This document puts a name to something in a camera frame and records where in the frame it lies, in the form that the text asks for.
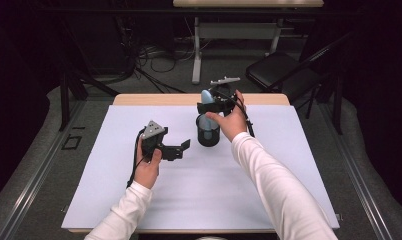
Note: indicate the white frame desk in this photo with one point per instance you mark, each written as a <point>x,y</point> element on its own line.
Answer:
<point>235,30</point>

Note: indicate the black mesh pen cup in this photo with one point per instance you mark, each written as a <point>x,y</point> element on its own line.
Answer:
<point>202,140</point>

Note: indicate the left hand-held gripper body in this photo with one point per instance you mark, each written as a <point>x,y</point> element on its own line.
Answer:
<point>152,143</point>

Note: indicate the person's left hand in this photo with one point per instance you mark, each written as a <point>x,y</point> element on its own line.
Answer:
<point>147,171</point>

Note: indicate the black folding chair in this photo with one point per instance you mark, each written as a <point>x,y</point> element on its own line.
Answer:
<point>275,70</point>

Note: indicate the white table sheet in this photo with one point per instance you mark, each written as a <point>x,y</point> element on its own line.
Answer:
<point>205,186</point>

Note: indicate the metal floor rail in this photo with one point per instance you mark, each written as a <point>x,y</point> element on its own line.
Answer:
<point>359,181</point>
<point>35,181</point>

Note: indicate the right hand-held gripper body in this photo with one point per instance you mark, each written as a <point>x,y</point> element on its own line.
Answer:
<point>224,96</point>

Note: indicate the dark curtain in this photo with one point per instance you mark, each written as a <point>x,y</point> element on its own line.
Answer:
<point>382,100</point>
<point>12,100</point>

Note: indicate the person's right hand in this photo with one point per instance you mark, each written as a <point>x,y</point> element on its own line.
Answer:
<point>234,123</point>

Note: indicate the black metal stand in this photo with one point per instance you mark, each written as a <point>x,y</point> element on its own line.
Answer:
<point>64,100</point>

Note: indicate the light blue hairbrush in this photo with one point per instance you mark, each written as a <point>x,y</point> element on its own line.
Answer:
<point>207,96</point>

